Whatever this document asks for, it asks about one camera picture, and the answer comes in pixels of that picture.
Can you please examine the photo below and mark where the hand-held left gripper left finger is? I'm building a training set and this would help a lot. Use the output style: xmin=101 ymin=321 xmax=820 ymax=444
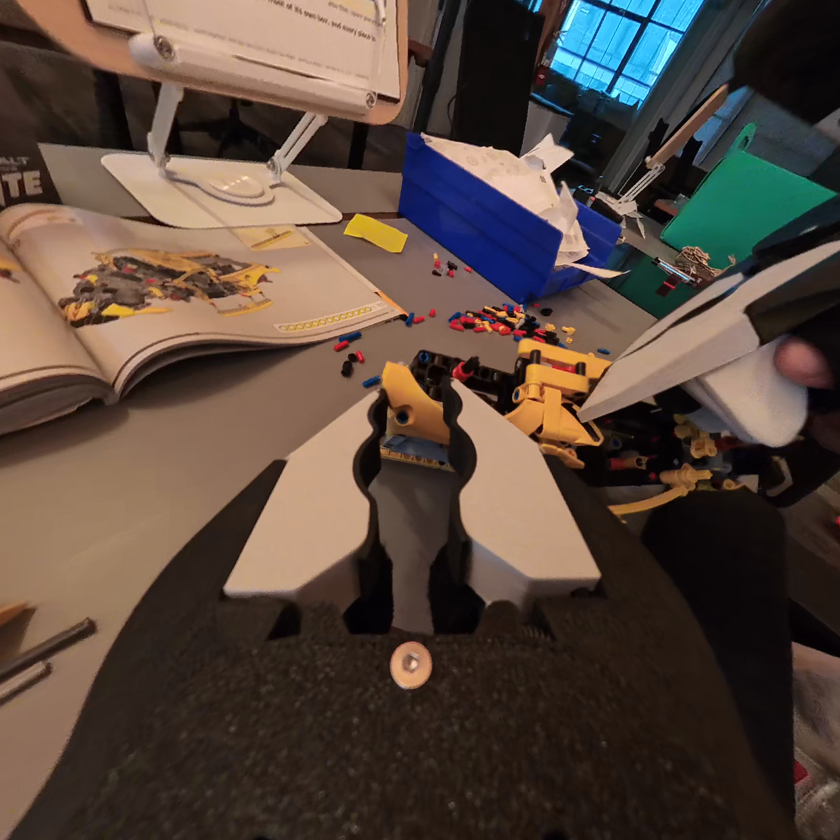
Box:
xmin=223 ymin=387 xmax=396 ymax=634

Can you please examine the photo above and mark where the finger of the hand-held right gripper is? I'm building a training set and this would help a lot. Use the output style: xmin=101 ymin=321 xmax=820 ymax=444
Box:
xmin=607 ymin=239 xmax=840 ymax=371
xmin=577 ymin=305 xmax=765 ymax=423

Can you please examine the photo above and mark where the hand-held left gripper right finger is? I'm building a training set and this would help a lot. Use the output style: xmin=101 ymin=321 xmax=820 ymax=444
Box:
xmin=430 ymin=379 xmax=602 ymax=634

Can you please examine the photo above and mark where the yellow brick car model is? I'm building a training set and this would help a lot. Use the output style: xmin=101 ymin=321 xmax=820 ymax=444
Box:
xmin=377 ymin=338 xmax=795 ymax=519

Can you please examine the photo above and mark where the grey desk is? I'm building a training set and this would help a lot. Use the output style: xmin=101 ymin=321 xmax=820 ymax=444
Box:
xmin=0 ymin=144 xmax=840 ymax=815

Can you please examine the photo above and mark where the person's right hand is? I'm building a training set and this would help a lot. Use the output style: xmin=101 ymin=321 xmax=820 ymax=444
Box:
xmin=774 ymin=335 xmax=834 ymax=388

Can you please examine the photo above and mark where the green box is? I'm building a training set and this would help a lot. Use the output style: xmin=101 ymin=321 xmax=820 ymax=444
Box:
xmin=617 ymin=123 xmax=840 ymax=322

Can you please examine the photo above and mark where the large pile of brick pins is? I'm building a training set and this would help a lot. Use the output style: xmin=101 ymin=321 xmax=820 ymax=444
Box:
xmin=333 ymin=304 xmax=614 ymax=391

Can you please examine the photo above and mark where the black perforated chair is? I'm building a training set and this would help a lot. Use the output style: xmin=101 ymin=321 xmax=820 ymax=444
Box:
xmin=640 ymin=489 xmax=798 ymax=815

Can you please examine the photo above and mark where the open instruction booklet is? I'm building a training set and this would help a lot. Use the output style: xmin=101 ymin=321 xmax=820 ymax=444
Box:
xmin=0 ymin=203 xmax=408 ymax=437

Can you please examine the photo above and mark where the blue plastic bin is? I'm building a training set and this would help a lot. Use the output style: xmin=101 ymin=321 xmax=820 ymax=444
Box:
xmin=398 ymin=131 xmax=623 ymax=304

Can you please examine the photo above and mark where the white crumpled paper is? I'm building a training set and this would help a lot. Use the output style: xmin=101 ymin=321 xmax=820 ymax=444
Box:
xmin=420 ymin=131 xmax=631 ymax=280

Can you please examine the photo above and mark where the black brick beam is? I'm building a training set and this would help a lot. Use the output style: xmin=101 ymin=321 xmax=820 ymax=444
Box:
xmin=0 ymin=617 xmax=98 ymax=683

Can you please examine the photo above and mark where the yellow sticky note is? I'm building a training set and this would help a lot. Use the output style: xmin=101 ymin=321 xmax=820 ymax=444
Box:
xmin=343 ymin=213 xmax=409 ymax=253

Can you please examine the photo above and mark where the grey brick connector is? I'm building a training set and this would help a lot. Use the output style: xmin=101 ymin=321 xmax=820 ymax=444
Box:
xmin=0 ymin=661 xmax=52 ymax=706

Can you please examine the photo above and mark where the dark toy set box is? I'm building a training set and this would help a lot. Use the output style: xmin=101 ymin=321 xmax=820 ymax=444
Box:
xmin=0 ymin=39 xmax=99 ymax=210

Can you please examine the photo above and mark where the white document stand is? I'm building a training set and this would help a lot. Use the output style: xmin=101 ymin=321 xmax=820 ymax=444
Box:
xmin=13 ymin=0 xmax=409 ymax=126

